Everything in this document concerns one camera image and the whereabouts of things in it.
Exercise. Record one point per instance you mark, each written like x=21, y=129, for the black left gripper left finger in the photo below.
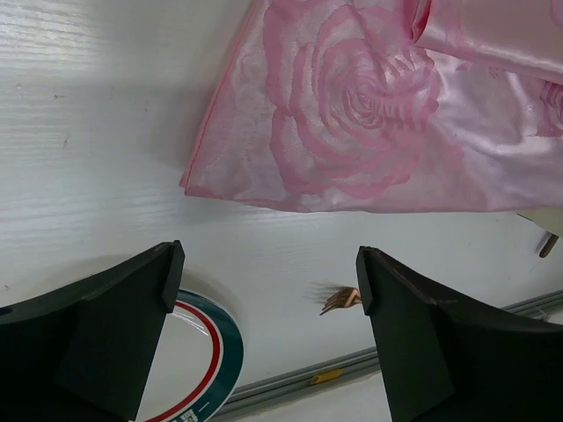
x=83, y=352

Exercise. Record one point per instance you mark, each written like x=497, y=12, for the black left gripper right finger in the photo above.
x=447, y=357

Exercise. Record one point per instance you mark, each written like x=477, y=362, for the copper fork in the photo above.
x=344, y=298

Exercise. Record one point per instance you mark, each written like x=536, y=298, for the white plate green red rim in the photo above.
x=197, y=364

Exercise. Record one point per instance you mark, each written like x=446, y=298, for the brown wooden knife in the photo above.
x=548, y=244

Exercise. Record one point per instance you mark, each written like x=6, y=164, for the pink rose satin placemat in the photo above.
x=387, y=107

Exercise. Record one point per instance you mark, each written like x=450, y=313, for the aluminium table edge rail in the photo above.
x=305, y=382

